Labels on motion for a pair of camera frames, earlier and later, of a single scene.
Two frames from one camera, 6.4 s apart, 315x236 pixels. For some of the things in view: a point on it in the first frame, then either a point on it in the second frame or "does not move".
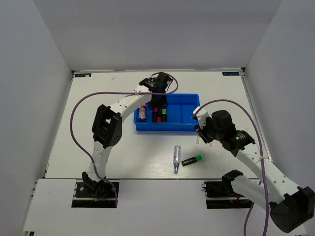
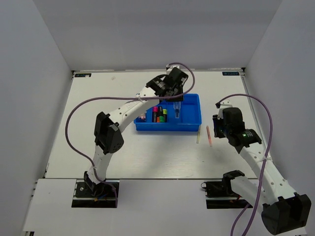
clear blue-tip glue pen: x=176 y=158 → x=176 y=105
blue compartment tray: x=179 y=114 does not move
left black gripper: x=152 y=104 → x=180 y=97
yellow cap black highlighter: x=164 y=112 does not move
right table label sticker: x=231 y=73 does not move
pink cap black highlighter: x=155 y=114 does not move
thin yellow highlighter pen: x=198 y=139 does not move
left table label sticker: x=82 y=74 does not move
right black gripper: x=201 y=132 → x=216 y=122
